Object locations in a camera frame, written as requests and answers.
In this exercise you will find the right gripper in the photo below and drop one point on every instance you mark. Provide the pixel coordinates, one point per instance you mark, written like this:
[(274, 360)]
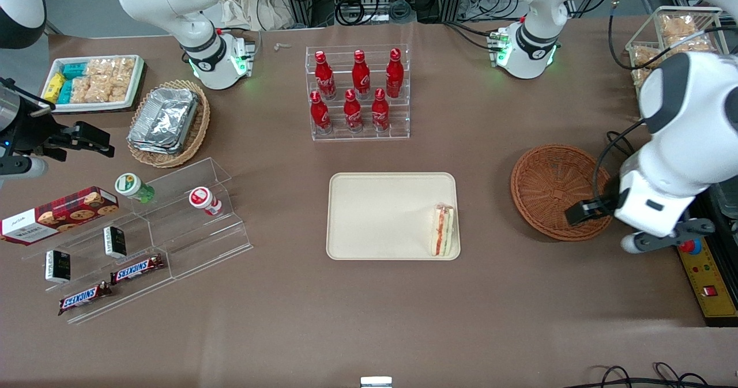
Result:
[(27, 132)]

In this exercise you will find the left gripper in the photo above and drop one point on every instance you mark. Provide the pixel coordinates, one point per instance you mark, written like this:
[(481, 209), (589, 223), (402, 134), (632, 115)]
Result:
[(599, 208)]

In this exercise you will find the triangle sandwich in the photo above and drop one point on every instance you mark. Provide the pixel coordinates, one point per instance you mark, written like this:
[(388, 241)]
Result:
[(443, 229)]

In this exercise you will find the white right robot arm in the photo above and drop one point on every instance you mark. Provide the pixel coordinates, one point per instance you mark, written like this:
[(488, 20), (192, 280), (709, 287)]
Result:
[(173, 7)]

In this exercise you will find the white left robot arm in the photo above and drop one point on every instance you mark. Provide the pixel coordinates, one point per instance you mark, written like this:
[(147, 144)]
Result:
[(692, 123)]

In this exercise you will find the white rectangular snack tray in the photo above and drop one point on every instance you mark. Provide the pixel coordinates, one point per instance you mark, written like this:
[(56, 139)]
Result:
[(92, 107)]

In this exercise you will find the round brown wicker basket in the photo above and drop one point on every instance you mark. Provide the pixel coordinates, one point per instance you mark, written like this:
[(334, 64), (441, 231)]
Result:
[(548, 186)]

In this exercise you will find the oval light wicker basket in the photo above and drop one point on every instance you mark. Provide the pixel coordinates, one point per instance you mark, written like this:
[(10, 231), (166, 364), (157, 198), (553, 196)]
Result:
[(197, 137)]

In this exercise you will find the beige plastic tray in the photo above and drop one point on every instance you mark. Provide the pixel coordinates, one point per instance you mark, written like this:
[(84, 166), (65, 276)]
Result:
[(380, 215)]

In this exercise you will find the teal snack packet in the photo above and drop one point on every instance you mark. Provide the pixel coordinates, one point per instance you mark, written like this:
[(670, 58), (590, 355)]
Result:
[(65, 91), (74, 70)]

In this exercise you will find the clear bag of crackers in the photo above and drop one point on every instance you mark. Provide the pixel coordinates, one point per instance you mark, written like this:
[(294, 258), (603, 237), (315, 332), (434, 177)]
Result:
[(89, 90), (119, 88), (112, 67)]

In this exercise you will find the yellow snack packet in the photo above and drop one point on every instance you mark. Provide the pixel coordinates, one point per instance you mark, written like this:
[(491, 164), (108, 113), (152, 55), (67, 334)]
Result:
[(53, 87)]

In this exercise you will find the green capped small bottle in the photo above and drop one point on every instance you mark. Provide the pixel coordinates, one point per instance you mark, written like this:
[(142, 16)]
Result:
[(134, 187)]

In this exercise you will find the red tartan cookie box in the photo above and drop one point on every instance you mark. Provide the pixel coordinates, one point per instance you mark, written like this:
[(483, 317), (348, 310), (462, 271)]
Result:
[(57, 215)]

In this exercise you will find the stacked aluminium foil containers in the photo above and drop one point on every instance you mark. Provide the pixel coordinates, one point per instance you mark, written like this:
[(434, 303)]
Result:
[(164, 117)]

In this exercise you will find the small black white box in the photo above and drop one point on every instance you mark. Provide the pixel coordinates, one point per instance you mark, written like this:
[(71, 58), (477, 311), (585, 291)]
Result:
[(115, 241), (57, 266)]

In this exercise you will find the red capped small bottle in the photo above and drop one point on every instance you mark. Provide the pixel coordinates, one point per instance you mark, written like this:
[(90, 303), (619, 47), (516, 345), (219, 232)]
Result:
[(204, 201)]

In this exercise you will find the yellow black emergency stop box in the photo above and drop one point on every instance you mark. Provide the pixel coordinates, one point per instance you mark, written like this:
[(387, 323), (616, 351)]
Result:
[(712, 284)]

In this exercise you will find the Snickers chocolate bar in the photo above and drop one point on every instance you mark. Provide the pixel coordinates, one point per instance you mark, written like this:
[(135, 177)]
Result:
[(85, 298), (137, 269)]

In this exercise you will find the bagged fried snack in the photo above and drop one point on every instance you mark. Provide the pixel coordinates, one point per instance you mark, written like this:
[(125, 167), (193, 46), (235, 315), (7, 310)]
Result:
[(646, 58), (641, 76), (689, 46), (677, 26)]

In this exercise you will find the clear acrylic stepped display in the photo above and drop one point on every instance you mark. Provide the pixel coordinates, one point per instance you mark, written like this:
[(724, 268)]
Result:
[(202, 244)]

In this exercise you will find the crumpled beige cloth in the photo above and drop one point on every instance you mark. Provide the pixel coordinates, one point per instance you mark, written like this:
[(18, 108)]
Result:
[(253, 4)]

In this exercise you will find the small clear plastic scrap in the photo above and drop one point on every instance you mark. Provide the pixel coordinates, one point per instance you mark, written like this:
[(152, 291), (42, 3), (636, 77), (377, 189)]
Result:
[(282, 46)]

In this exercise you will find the red cola bottle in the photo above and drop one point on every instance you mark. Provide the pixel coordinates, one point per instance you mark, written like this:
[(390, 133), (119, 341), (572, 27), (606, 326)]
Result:
[(380, 113), (353, 114), (394, 76), (324, 79), (320, 117), (361, 76)]

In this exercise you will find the clear acrylic bottle rack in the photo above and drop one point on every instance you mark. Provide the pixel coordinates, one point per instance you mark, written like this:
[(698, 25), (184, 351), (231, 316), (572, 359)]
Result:
[(357, 136)]

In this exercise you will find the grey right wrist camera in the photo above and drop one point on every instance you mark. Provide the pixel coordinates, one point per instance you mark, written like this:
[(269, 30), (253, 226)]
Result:
[(23, 170)]

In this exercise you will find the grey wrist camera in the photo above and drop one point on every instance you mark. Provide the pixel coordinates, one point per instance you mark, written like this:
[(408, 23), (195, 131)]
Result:
[(23, 170), (663, 241)]

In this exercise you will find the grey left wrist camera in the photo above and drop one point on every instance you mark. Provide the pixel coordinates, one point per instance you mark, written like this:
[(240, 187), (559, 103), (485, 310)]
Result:
[(663, 241)]

